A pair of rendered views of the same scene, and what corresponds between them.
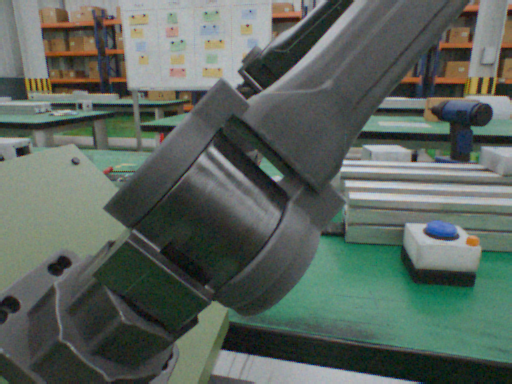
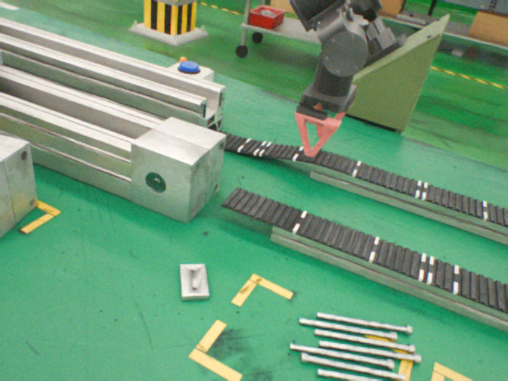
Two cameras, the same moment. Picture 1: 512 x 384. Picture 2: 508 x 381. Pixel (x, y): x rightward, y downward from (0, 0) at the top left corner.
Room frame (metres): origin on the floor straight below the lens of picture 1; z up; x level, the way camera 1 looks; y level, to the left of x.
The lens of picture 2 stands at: (1.32, 0.04, 1.16)
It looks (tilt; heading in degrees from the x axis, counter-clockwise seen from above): 34 degrees down; 189
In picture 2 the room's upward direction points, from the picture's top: 10 degrees clockwise
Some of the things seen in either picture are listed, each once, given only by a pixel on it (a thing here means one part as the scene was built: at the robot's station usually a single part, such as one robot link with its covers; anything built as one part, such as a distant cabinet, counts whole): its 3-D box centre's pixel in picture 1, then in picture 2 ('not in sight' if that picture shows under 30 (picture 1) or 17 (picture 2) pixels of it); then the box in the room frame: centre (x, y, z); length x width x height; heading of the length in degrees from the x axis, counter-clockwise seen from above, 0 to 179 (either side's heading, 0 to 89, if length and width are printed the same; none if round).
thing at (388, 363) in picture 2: not in sight; (341, 355); (1.01, 0.11, 0.78); 0.11 x 0.01 x 0.01; 98
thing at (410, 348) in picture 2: not in sight; (363, 340); (0.98, 0.13, 0.78); 0.11 x 0.01 x 0.01; 98
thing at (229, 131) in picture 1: (239, 139); (333, 77); (0.65, 0.02, 0.95); 0.10 x 0.07 x 0.07; 172
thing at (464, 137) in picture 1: (449, 141); not in sight; (0.98, -0.54, 0.89); 0.20 x 0.08 x 0.22; 15
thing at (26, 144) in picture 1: (6, 156); not in sight; (1.08, 0.76, 0.83); 0.11 x 0.10 x 0.10; 173
